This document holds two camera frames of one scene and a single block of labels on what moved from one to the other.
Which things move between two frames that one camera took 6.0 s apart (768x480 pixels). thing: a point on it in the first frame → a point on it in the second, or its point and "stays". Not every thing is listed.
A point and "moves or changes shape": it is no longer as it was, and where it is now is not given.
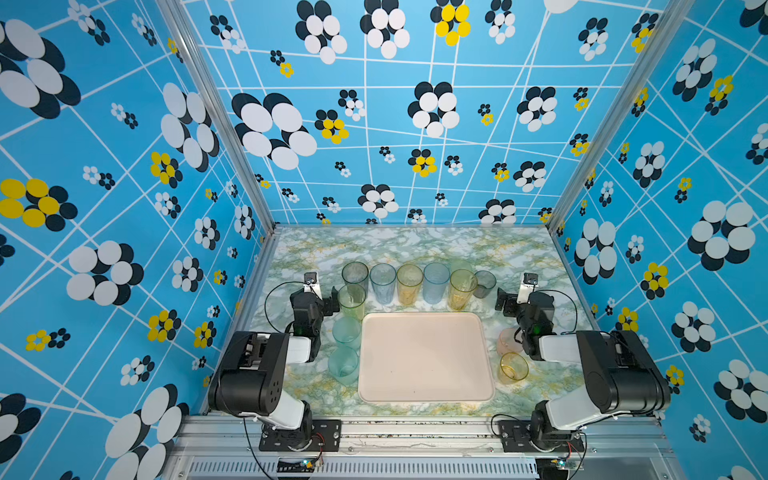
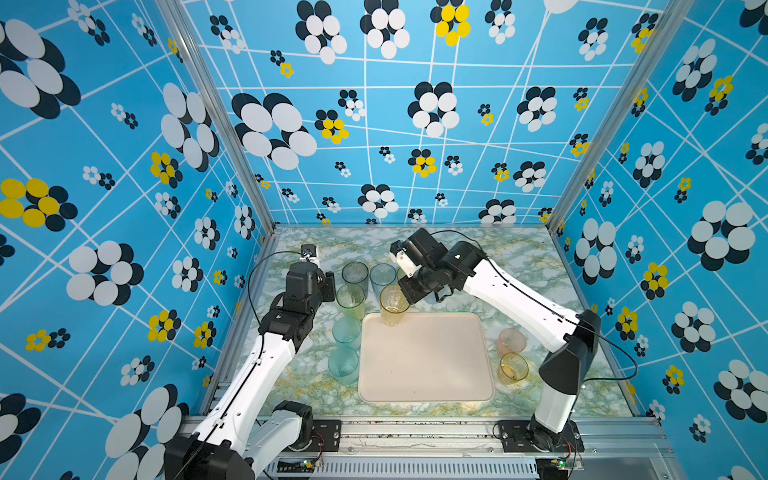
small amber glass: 513,368 stays
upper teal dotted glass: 347,330 stays
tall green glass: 351,300 stays
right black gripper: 511,301 → 412,297
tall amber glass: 409,279 moves or changes shape
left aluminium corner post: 184,32 stays
